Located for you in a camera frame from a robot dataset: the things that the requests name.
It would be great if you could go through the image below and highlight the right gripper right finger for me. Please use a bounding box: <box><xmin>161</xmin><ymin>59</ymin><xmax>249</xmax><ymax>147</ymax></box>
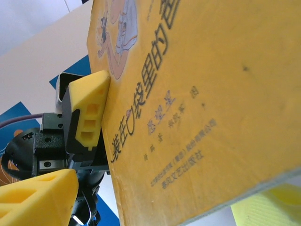
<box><xmin>230</xmin><ymin>182</ymin><xmax>301</xmax><ymax>226</ymax></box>

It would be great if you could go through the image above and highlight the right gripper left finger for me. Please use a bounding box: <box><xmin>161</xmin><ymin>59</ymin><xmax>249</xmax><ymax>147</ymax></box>
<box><xmin>0</xmin><ymin>169</ymin><xmax>79</xmax><ymax>226</ymax></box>

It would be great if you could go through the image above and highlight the yellow book with cartoon boy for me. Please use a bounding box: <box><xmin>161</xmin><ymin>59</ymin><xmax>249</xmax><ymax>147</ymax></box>
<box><xmin>87</xmin><ymin>0</ymin><xmax>301</xmax><ymax>226</ymax></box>

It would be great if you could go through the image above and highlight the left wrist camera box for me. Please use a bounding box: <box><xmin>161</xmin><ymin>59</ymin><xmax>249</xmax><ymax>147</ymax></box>
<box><xmin>55</xmin><ymin>72</ymin><xmax>83</xmax><ymax>114</ymax></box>

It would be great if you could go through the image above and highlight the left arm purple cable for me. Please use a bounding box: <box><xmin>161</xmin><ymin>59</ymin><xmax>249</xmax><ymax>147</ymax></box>
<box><xmin>0</xmin><ymin>113</ymin><xmax>45</xmax><ymax>129</ymax></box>

